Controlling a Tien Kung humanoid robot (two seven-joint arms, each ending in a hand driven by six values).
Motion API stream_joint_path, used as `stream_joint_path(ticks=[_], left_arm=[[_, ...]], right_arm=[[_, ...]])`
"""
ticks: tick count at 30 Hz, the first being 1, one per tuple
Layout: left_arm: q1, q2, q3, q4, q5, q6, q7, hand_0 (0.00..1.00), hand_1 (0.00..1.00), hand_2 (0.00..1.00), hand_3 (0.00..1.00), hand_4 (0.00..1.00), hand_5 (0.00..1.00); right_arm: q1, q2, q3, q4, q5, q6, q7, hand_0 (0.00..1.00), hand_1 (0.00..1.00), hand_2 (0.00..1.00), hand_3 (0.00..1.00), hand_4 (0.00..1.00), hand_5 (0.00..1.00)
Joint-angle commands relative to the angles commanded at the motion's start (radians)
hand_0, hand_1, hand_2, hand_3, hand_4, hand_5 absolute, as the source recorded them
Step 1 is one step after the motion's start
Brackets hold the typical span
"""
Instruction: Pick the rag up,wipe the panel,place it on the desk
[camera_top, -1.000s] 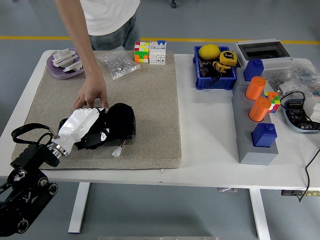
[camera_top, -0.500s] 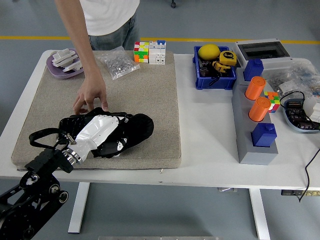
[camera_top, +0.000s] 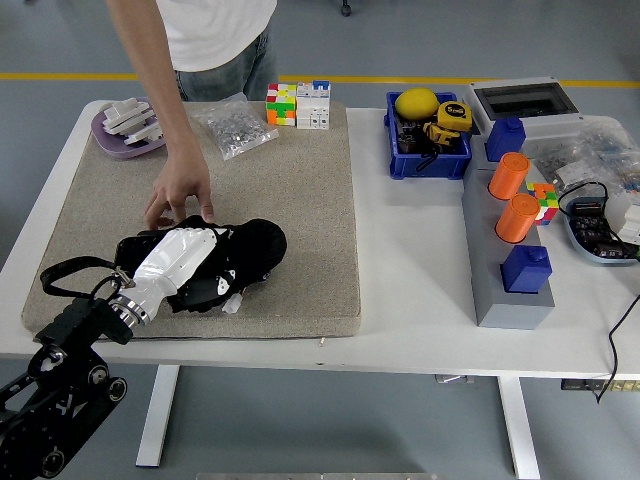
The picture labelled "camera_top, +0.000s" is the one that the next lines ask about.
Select white connector with wires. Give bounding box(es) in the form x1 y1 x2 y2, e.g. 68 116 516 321
222 285 247 315

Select person's right hand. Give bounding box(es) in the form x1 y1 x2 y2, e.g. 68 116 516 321
144 146 216 231

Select grey block base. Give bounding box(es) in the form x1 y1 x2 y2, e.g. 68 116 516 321
460 134 557 331

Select yellow tape measure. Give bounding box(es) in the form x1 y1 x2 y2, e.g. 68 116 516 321
436 100 473 134

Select clear bag of dark parts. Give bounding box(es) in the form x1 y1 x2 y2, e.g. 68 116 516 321
524 134 602 191

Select white electrical enclosure box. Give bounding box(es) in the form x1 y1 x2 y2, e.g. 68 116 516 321
462 76 585 144

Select white circuit breaker block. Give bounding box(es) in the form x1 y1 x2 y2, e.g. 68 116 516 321
295 79 333 132

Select blue plastic bin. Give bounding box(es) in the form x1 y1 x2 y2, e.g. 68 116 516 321
383 90 474 182

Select dark brown small device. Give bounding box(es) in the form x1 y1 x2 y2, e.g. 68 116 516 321
398 121 425 156

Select translucent white container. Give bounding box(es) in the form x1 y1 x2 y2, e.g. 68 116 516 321
602 191 640 247

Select white plastic part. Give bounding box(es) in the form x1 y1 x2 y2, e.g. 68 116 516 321
122 117 164 148
101 98 155 135

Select blue plastic block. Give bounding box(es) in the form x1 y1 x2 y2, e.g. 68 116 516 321
500 244 554 296
485 117 527 164

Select white table leg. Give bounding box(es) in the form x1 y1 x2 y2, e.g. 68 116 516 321
496 375 542 480
135 364 182 469

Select black power strip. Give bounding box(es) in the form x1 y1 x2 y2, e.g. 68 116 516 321
559 379 640 393

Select yellow ball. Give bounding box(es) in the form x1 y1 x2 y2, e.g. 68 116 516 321
394 87 441 121

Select grey-brown mat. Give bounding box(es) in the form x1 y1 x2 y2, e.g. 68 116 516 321
20 99 363 341

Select person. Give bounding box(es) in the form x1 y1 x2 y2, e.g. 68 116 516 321
154 0 280 102

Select purple tray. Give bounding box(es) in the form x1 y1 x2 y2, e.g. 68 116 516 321
90 97 168 162

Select large colourful puzzle cube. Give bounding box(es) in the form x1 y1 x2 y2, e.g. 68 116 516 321
265 82 299 128

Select thin black looped cable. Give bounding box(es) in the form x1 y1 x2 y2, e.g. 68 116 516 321
557 181 611 214

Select clear bag of screws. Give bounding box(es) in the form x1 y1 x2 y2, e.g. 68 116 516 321
192 97 280 163

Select clear bag of coloured parts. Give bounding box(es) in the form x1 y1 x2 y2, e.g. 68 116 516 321
578 117 640 197

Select black power cable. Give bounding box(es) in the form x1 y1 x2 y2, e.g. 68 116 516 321
595 294 640 406

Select grey-blue tray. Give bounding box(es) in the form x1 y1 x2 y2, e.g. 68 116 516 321
557 195 640 266

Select yellow and black tool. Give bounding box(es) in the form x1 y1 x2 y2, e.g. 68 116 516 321
422 121 460 149

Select small colourful puzzle cube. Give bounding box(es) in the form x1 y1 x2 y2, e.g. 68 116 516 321
525 182 558 228

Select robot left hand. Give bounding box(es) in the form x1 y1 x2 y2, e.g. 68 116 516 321
121 225 237 320

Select black circuit boards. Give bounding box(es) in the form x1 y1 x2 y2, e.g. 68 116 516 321
569 201 636 262

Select orange cylinder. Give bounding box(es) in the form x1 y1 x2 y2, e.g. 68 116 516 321
488 152 532 202
494 193 542 246

